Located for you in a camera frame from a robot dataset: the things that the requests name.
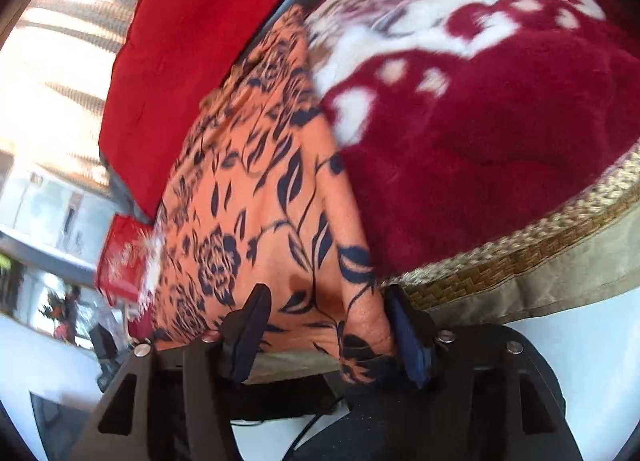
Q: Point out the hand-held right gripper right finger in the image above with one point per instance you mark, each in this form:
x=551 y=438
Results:
x=412 y=346

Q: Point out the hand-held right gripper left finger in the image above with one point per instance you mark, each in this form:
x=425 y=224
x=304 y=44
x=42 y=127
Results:
x=246 y=341

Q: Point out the orange black floral cloth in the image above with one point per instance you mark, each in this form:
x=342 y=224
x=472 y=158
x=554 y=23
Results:
x=260 y=201

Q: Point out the red snack bucket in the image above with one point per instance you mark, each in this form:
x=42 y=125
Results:
x=125 y=263

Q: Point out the woven mat with tan border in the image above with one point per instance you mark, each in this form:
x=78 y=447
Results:
x=525 y=246

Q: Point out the red white floral plush blanket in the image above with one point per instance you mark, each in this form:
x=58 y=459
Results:
x=475 y=116

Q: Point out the red cloth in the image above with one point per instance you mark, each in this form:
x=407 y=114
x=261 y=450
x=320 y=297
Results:
x=200 y=56

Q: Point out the light patterned curtain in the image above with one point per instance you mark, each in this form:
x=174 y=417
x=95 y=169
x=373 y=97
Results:
x=60 y=51

